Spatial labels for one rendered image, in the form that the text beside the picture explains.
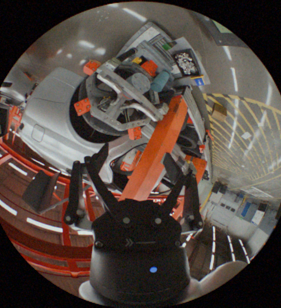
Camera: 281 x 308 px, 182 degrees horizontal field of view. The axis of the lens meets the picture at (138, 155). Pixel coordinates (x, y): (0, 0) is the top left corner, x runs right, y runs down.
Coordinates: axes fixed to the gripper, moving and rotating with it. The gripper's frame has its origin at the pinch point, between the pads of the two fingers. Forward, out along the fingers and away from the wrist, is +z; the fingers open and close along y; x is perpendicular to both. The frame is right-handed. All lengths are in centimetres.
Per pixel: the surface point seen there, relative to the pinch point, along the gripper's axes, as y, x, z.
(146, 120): 6, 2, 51
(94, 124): -27.7, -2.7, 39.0
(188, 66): 24, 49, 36
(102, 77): -17.9, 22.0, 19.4
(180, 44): 16, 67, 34
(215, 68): 70, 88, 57
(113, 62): -14.6, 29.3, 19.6
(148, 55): -2, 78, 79
